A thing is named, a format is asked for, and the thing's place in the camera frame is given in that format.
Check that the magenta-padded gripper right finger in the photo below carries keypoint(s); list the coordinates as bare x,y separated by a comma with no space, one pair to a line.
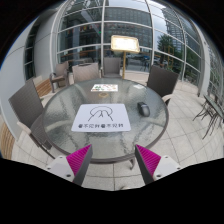
148,160

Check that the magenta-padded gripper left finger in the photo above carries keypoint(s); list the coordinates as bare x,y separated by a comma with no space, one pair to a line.
77,160

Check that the black computer mouse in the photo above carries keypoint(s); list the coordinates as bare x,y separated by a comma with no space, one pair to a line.
143,108

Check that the white printed mouse pad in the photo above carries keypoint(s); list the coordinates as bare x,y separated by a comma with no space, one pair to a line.
101,117

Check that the grey wicker chair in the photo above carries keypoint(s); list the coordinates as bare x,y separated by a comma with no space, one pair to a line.
28,106
61,76
112,66
162,81
86,72

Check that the wooden slatted bench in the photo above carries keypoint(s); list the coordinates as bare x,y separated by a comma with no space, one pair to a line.
6,140
44,87

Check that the colourful laminated menu card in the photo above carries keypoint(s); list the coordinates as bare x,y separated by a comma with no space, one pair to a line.
104,87

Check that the dark metal folding table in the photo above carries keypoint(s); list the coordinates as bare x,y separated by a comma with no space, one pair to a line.
211,111

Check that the gold menu display stand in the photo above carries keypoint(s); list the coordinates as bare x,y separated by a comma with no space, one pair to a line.
125,44

